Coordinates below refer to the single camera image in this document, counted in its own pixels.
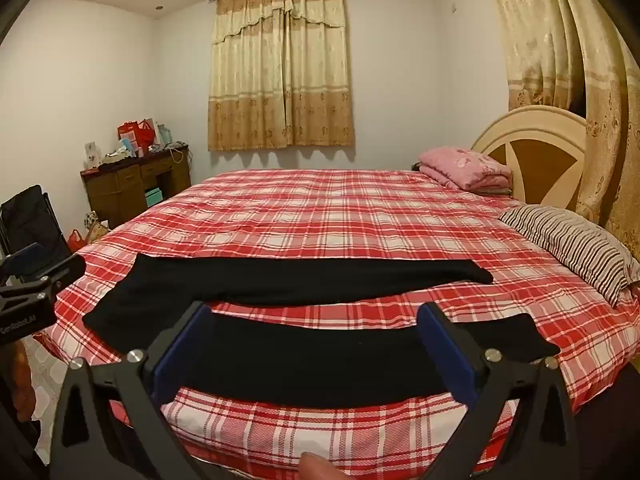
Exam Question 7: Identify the red gift bags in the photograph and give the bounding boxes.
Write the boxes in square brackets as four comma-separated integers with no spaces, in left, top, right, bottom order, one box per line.
[117,119,157,158]

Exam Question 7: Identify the striped pillow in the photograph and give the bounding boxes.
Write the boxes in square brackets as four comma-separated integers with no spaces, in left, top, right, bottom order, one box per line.
[498,204,640,308]

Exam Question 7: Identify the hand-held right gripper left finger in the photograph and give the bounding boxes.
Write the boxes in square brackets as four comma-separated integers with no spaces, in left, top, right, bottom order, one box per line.
[49,301,216,480]

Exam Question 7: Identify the black pants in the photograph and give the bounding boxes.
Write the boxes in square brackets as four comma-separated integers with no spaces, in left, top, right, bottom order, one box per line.
[81,252,561,409]

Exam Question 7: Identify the black folding chair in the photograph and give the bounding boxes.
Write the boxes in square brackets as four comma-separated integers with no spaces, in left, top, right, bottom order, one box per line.
[0,184,71,281]

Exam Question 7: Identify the patterned bag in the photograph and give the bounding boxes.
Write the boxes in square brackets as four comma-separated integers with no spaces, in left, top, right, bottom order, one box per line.
[82,210,112,242]

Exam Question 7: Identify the bed with red plaid sheet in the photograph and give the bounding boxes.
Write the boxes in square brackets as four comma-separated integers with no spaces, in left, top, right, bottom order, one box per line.
[32,167,640,480]

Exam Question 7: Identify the person's right hand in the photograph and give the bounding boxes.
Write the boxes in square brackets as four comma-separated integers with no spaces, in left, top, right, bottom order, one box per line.
[299,452,347,480]

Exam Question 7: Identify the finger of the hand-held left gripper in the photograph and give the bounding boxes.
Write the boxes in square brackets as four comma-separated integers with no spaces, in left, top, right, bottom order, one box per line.
[22,254,87,295]
[0,242,45,282]

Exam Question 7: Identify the beige window curtain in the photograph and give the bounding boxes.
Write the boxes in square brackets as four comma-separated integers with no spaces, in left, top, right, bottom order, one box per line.
[207,0,356,152]

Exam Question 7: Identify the pink folded blanket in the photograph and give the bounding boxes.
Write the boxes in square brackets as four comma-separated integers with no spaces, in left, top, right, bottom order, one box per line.
[417,146,513,193]

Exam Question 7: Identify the brown wooden desk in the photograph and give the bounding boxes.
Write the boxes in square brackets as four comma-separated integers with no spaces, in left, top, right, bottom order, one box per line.
[80,144,192,231]

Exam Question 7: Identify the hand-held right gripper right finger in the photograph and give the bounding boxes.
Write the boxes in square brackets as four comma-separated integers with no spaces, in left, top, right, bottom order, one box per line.
[417,301,577,480]

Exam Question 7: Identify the cream wooden headboard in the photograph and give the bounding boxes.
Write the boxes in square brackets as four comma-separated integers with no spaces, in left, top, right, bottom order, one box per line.
[471,105,590,211]

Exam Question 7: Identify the beige floral side curtain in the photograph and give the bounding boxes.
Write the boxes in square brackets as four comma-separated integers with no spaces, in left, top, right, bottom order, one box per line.
[480,0,640,261]

